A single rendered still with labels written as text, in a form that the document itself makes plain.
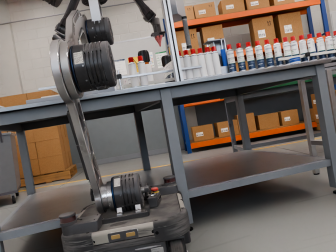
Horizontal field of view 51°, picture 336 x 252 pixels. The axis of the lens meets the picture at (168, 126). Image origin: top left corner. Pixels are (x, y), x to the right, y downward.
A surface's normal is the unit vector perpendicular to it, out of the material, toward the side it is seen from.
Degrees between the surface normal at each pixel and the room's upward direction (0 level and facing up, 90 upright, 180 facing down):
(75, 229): 90
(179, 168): 90
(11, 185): 94
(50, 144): 90
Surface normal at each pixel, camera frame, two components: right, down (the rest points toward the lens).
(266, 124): 0.01, 0.01
